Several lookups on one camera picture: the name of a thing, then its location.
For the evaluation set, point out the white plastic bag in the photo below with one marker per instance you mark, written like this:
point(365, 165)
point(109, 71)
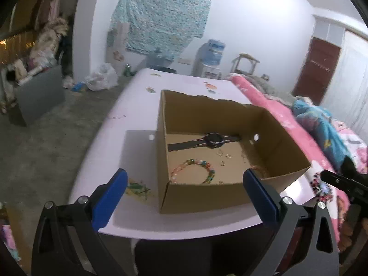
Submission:
point(100, 77)

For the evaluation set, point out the brown door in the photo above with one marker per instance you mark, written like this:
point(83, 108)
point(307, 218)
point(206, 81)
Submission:
point(316, 69)

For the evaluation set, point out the translucent blue water jug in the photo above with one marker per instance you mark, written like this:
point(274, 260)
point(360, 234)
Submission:
point(157, 60)

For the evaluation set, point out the tall white carton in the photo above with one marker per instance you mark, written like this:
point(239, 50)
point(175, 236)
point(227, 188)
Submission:
point(118, 43)

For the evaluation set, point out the pile of clothes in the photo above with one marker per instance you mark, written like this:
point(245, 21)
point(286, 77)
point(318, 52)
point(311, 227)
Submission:
point(49, 43)

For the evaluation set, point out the blue printed blanket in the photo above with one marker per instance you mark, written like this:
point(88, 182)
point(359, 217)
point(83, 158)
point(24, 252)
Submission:
point(322, 129)

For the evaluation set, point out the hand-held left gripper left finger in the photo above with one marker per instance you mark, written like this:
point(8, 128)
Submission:
point(110, 198)

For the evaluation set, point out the white water dispenser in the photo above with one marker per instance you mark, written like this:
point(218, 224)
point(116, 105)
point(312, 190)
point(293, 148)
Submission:
point(201, 63)

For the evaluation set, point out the black smartwatch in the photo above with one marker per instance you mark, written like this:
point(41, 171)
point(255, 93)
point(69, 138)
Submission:
point(212, 140)

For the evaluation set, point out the wooden chair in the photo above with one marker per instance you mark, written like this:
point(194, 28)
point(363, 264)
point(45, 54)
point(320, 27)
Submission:
point(245, 61)

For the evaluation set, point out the pink floral blanket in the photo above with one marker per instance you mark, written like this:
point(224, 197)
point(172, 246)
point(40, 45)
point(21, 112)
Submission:
point(276, 109)

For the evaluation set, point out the brown cardboard box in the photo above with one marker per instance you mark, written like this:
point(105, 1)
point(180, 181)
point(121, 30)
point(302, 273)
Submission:
point(201, 197)

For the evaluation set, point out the blue packet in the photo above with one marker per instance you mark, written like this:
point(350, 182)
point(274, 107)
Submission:
point(78, 86)

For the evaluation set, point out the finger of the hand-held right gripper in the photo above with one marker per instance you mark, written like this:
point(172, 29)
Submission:
point(350, 166)
point(353, 187)

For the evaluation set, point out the metal balcony railing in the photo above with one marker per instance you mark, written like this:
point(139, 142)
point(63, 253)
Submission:
point(17, 46)

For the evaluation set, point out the green can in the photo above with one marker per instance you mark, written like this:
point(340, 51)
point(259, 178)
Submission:
point(127, 70)

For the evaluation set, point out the grey cabinet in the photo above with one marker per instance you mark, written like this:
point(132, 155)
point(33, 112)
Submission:
point(40, 97)

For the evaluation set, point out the gold cluster earrings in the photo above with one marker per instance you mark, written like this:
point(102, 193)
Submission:
point(220, 153)

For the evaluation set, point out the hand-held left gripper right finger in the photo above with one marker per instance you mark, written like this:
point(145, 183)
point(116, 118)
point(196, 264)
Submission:
point(260, 199)

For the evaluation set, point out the blue-green patterned wall cloth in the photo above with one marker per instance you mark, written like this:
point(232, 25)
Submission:
point(161, 14)

